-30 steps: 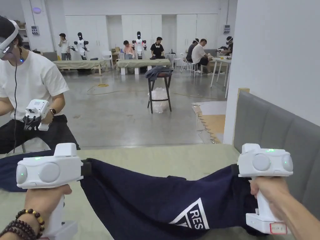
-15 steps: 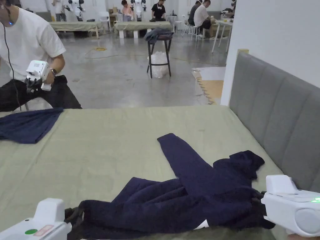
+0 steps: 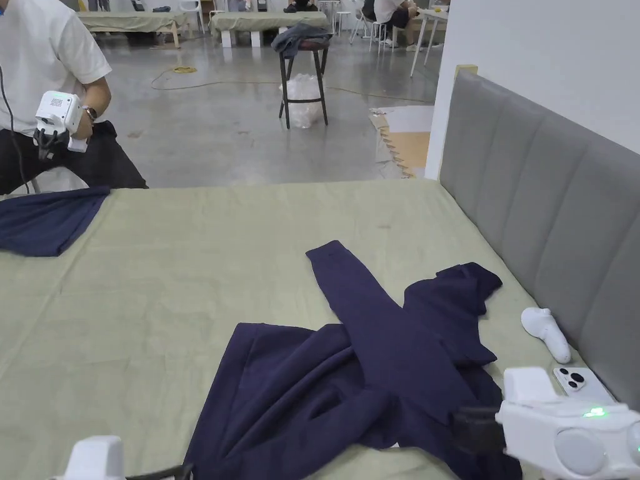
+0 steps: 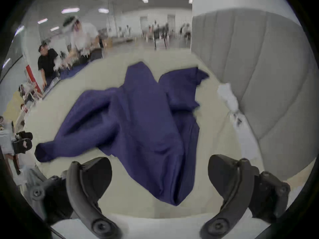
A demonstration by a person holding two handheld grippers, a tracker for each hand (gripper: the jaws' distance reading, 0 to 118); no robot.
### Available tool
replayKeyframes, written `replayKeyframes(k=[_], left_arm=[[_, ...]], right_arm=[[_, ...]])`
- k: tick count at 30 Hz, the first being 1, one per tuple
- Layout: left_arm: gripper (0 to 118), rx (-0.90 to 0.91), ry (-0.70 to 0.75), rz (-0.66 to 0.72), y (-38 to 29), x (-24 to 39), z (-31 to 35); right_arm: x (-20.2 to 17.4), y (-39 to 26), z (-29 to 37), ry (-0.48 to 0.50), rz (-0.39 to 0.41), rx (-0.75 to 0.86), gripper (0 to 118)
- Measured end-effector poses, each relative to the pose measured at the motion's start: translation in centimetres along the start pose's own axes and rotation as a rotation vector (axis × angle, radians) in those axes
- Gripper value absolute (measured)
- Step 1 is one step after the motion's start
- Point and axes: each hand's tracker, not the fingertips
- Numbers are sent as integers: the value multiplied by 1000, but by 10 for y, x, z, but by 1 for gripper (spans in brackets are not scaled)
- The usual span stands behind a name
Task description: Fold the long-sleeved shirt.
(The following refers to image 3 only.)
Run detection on white table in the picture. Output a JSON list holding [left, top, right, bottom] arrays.
[[409, 7, 451, 78]]

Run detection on white phone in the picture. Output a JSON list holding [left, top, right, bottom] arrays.
[[552, 366, 617, 406]]

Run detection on low bed with green sheet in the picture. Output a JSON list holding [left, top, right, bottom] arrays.
[[208, 11, 329, 48], [77, 11, 191, 49]]

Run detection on clear plastic bag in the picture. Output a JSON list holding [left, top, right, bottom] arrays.
[[279, 73, 326, 129]]

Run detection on grey padded headboard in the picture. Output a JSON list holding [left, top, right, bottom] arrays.
[[439, 67, 640, 417]]

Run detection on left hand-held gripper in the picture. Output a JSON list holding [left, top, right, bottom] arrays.
[[59, 434, 196, 480]]

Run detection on white hand controller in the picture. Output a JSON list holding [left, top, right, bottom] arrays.
[[521, 307, 572, 364]]

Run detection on cardboard and foam floor mats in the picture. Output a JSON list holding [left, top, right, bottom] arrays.
[[369, 106, 434, 180]]

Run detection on dark blue garment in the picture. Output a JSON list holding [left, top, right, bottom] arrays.
[[0, 186, 112, 258]]

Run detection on dark stool with grey cloth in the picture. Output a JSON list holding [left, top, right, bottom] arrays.
[[271, 21, 334, 130]]

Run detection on white chair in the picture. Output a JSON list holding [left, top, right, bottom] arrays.
[[349, 6, 392, 52]]

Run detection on bed with pale green sheet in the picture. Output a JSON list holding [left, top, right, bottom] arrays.
[[0, 179, 640, 480]]

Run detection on yellow cable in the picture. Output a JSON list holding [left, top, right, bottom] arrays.
[[151, 66, 436, 105]]

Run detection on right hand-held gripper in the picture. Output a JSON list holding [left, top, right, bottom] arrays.
[[452, 367, 640, 480]]

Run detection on dark blue shirt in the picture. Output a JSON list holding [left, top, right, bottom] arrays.
[[187, 239, 524, 480]]

